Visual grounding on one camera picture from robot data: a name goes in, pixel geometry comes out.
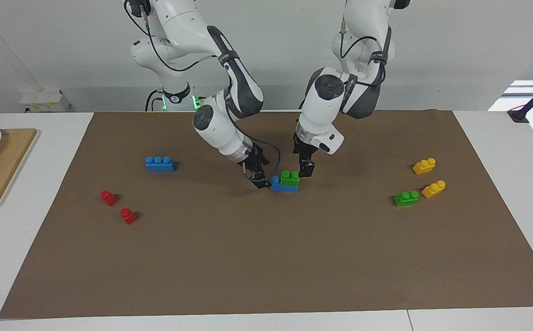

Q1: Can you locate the plain green two-stud block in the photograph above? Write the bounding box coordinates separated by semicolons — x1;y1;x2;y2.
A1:
280;170;301;187

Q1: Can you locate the blue three-stud block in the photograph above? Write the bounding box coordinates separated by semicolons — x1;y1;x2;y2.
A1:
145;156;176;172
271;176;300;193

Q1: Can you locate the green block with white-printed studs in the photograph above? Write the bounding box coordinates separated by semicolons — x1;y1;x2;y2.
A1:
393;190;420;207

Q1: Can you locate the yellow two-stud block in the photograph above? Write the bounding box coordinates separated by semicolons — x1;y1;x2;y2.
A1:
421;180;447;199
412;158;437;175

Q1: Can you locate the brown table mat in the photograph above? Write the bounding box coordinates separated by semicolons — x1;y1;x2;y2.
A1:
0;109;533;320

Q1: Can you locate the wooden cutting board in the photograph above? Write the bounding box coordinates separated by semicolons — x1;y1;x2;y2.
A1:
0;128;39;213

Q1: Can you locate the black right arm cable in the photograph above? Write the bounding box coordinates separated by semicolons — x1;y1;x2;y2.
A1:
124;0;282;179

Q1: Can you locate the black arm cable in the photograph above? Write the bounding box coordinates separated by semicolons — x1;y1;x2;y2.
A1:
330;17;388;89
124;0;282;179

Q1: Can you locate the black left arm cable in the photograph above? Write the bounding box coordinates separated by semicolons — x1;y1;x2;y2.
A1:
330;17;388;89

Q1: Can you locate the white wall socket box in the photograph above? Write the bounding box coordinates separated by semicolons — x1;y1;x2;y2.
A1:
18;89;71;113

